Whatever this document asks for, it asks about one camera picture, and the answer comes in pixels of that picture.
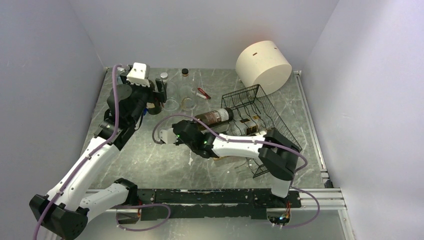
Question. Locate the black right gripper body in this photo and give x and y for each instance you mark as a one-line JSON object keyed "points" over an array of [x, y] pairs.
{"points": [[193, 148]]}

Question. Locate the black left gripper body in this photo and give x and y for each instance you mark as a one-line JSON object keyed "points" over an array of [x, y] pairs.
{"points": [[148, 95]]}

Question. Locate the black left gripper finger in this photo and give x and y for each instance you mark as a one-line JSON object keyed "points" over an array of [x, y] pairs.
{"points": [[162, 95], [160, 85]]}

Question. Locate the silver capped clear bottle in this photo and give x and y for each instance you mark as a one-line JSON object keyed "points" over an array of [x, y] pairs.
{"points": [[172, 102]]}

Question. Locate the silver necked green wine bottle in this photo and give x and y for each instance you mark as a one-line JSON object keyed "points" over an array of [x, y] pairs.
{"points": [[216, 117]]}

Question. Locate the dark wine bottle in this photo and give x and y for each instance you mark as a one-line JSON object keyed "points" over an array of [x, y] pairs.
{"points": [[154, 108]]}

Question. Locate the blue labelled clear bottle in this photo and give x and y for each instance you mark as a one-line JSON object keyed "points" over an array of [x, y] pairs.
{"points": [[121, 74]]}

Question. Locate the black gold capped clear bottle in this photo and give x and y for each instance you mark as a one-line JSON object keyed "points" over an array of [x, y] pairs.
{"points": [[246, 127]]}

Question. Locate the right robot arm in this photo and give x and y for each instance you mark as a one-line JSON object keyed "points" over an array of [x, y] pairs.
{"points": [[278, 154]]}

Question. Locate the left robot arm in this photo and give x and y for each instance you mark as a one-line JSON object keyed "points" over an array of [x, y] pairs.
{"points": [[65, 210]]}

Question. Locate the white marker pen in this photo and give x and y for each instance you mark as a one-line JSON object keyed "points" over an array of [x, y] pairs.
{"points": [[201, 96]]}

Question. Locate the red utility knife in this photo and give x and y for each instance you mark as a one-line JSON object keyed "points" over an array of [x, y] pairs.
{"points": [[207, 96]]}

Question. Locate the cream cylindrical appliance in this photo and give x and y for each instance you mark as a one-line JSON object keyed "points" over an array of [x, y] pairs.
{"points": [[262, 63]]}

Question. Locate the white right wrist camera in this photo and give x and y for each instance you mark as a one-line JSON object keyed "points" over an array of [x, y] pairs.
{"points": [[168, 136]]}

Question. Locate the black wire wine rack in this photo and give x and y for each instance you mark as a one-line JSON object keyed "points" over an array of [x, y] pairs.
{"points": [[253, 103]]}

